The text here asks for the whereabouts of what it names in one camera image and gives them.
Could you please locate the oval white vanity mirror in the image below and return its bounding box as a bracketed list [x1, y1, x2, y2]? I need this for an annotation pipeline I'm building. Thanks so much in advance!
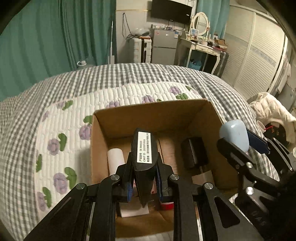
[190, 12, 210, 35]

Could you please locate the white dressing table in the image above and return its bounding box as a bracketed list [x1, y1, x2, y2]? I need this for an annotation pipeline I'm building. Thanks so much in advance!
[178, 38, 222, 75]

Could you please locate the white puffy jacket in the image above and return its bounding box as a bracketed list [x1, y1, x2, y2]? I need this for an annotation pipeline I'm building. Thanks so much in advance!
[248, 92, 295, 145]

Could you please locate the white louvered wardrobe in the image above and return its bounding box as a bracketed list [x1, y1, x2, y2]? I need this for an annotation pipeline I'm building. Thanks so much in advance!
[221, 4, 287, 99]

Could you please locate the brown cardboard box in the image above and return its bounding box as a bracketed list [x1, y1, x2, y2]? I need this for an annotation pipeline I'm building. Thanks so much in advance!
[90, 99, 248, 240]

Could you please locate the red capped white bottle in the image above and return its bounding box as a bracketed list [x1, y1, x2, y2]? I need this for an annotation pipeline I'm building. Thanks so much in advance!
[151, 185, 175, 212]

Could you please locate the blue basket under table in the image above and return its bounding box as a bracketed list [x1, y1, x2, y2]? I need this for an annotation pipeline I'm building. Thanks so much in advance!
[188, 59, 204, 71]

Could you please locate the white mop stick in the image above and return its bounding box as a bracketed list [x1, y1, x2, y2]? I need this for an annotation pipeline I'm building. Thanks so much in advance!
[108, 21, 115, 65]

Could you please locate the black patterned bag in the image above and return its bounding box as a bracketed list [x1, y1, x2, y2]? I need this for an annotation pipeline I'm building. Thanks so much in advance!
[264, 122, 288, 148]

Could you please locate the grey small refrigerator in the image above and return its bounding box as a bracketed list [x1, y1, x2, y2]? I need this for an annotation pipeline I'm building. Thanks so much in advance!
[152, 29, 179, 65]

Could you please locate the grey checked bed cover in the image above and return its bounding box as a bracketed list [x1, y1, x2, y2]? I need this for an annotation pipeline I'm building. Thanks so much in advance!
[0, 62, 280, 241]

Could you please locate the white suitcase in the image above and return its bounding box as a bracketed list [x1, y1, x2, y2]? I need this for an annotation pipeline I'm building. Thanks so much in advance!
[129, 38, 152, 63]

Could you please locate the light blue earbuds case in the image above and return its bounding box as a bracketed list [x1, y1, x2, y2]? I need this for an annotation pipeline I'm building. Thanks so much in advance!
[219, 120, 249, 153]

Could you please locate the black small device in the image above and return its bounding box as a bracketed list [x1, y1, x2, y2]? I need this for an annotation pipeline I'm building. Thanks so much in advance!
[131, 128, 158, 206]

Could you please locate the green curtain by wardrobe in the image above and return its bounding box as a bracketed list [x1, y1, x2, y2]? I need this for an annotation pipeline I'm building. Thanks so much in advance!
[196, 0, 230, 39]

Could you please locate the black wall television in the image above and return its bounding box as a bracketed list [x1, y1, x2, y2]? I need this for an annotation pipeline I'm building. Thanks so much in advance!
[151, 0, 192, 25]

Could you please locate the white floral quilted mat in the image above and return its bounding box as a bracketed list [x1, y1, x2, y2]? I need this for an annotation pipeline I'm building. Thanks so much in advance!
[34, 82, 201, 219]

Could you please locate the white paper cup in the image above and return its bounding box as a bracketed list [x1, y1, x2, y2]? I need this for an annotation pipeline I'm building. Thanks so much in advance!
[256, 120, 266, 133]

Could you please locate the large green curtain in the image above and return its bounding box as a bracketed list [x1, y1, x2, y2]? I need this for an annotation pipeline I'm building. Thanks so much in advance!
[1, 1, 116, 99]

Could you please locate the white plastic tube part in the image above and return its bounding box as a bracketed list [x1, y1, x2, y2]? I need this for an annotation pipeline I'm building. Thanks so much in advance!
[107, 148, 125, 175]

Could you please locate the white 66W USB charger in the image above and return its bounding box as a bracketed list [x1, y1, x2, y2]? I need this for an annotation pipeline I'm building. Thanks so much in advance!
[119, 197, 149, 218]

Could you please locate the black power adapter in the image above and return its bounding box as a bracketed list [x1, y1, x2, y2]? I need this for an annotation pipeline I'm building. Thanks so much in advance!
[181, 137, 209, 170]

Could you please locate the clear water jug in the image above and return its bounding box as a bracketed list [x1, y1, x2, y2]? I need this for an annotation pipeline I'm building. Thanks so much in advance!
[76, 60, 87, 69]

